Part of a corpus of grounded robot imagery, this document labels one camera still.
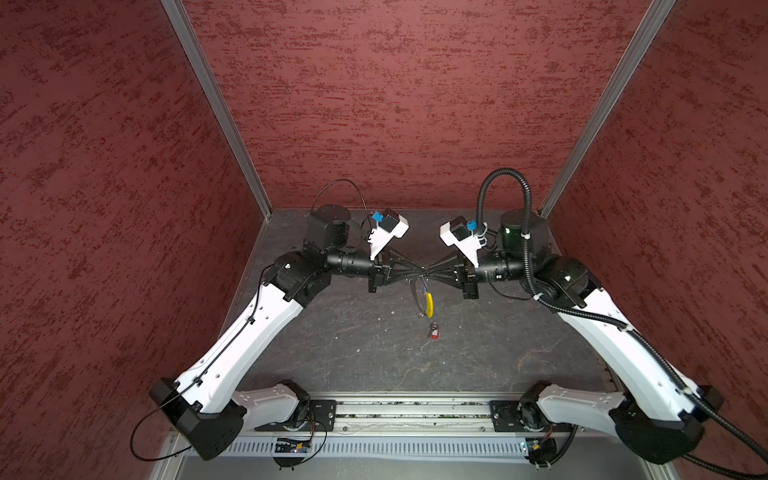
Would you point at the left circuit board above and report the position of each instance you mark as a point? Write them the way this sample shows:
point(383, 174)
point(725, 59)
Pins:
point(290, 446)

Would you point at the left aluminium corner post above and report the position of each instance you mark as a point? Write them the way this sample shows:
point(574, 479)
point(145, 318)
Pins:
point(184, 30)

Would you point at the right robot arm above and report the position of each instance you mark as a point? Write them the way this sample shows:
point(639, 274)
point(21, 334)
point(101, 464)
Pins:
point(659, 414)

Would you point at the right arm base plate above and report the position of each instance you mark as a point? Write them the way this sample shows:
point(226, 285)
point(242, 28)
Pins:
point(510, 416)

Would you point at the circuit board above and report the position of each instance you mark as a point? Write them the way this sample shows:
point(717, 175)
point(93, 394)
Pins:
point(541, 452)
point(290, 446)

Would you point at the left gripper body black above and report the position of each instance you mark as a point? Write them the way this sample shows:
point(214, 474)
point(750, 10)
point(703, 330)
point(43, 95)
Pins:
point(377, 271)

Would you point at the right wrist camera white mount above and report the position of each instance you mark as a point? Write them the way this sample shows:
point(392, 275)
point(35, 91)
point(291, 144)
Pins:
point(464, 235)

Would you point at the aluminium mounting rail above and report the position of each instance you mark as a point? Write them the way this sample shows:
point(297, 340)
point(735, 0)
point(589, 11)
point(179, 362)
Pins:
point(448, 414)

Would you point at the right circuit board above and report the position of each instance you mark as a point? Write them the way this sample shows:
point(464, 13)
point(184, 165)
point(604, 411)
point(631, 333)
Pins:
point(541, 452)

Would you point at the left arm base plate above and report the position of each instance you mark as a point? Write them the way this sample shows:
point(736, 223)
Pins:
point(314, 413)

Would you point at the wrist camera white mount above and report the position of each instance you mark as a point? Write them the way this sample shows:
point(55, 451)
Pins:
point(386, 225)
point(464, 235)

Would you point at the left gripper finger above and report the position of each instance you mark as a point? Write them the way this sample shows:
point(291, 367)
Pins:
point(402, 267)
point(405, 278)

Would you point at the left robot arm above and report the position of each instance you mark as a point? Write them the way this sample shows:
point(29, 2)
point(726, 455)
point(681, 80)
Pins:
point(204, 403)

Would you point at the aluminium corner post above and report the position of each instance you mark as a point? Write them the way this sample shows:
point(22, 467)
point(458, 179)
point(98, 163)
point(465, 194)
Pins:
point(184, 30)
point(646, 31)

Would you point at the right aluminium corner post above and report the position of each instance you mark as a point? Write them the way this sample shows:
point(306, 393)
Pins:
point(646, 31)

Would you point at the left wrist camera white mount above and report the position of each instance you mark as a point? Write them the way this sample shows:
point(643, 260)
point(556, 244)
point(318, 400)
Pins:
point(386, 225)

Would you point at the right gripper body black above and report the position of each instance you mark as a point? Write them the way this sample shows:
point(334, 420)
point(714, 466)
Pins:
point(470, 279)

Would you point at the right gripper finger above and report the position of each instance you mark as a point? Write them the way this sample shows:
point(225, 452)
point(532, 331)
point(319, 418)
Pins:
point(444, 278)
point(446, 267)

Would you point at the white slotted cable duct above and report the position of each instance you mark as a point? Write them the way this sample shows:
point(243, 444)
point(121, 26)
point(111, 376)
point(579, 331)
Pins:
point(484, 449)

